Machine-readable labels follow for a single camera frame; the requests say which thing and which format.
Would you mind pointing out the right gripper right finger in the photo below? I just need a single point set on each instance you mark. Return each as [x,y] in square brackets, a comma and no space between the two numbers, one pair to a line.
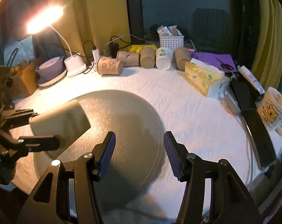
[230,200]

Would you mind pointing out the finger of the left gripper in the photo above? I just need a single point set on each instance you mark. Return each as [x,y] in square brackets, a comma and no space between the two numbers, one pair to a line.
[38,143]
[17,118]

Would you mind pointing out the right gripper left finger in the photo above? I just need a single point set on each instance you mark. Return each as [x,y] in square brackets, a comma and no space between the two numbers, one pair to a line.
[65,192]

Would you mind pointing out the plain brown paper cup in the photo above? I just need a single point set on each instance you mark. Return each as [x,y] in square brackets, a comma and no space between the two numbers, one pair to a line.
[68,122]

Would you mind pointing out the patterned brown paper cup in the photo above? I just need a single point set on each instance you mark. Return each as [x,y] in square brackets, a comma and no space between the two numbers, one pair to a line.
[109,66]

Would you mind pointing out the patterned paper cup behind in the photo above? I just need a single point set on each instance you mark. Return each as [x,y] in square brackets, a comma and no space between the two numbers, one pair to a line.
[129,59]

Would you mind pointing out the brown paper cup middle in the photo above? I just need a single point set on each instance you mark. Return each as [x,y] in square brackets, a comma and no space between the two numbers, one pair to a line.
[147,57]

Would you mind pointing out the white green-print paper cup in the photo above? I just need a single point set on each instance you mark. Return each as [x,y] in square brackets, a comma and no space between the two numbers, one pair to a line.
[164,58]

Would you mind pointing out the brown paper cup right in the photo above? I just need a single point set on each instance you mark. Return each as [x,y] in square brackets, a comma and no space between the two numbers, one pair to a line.
[182,56]

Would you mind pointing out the brown cardboard box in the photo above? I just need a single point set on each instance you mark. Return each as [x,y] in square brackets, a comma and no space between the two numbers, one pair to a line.
[25,81]

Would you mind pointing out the purple bowl with dish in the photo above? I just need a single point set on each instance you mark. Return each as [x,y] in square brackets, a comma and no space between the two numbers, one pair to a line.
[51,68]

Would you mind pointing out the bag of oranges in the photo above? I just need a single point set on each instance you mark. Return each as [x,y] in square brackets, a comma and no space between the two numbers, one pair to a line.
[18,54]

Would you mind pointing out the round grey placemat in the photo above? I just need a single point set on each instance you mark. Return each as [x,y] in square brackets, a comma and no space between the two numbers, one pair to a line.
[138,152]

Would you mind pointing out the white cartoon mug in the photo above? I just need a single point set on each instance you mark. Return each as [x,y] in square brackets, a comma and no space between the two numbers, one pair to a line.
[270,110]

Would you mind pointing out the white phone charger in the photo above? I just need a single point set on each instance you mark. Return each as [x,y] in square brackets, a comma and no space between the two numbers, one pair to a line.
[96,55]

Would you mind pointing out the black box on table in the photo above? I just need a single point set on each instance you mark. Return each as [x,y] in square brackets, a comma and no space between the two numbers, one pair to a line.
[246,96]

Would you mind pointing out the white tube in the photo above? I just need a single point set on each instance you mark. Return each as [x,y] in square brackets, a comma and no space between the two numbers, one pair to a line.
[246,73]

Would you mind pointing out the black power adapter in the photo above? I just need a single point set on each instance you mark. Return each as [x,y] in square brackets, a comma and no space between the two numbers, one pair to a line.
[113,49]

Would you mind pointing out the yellow curtain left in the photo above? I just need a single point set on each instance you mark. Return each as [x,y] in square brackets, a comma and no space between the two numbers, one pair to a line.
[88,23]

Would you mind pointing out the yellow curtain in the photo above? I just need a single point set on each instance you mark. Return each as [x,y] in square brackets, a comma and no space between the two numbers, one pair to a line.
[267,64]
[88,23]

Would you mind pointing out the yellow plastic bag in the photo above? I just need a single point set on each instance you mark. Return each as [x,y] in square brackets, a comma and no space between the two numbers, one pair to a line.
[137,48]

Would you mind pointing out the black scissors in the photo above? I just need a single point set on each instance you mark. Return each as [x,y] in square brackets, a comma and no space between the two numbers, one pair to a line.
[225,66]

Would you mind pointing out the yellow curtain right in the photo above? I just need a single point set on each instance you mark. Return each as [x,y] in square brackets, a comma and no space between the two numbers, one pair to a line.
[267,64]

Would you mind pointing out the purple cloth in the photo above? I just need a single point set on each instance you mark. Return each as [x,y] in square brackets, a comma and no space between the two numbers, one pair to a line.
[210,58]

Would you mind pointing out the white plastic basket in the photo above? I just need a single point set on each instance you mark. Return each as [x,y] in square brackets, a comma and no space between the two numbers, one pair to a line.
[172,42]

